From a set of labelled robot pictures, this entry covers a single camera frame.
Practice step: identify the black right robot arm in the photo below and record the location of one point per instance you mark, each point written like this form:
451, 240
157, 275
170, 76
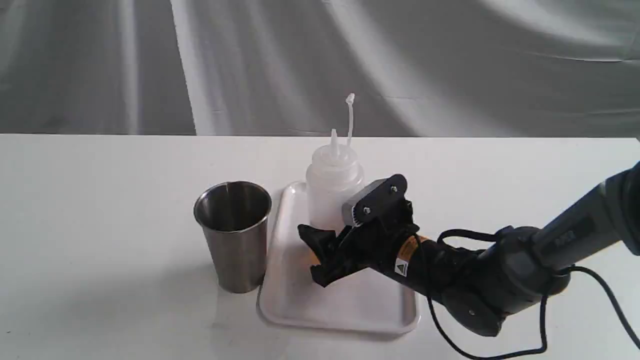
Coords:
480, 278

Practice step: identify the translucent squeeze bottle amber liquid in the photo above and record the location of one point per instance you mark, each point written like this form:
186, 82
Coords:
333, 176

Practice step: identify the stainless steel cup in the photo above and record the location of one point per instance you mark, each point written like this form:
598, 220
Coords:
233, 216

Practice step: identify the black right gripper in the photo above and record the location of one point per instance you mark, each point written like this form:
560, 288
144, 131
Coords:
392, 246

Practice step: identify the grey backdrop cloth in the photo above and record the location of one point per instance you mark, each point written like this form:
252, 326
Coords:
425, 68

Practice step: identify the white plastic tray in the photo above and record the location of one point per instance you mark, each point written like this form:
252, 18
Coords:
366, 302

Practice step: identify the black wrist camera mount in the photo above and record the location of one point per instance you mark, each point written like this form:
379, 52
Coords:
373, 200

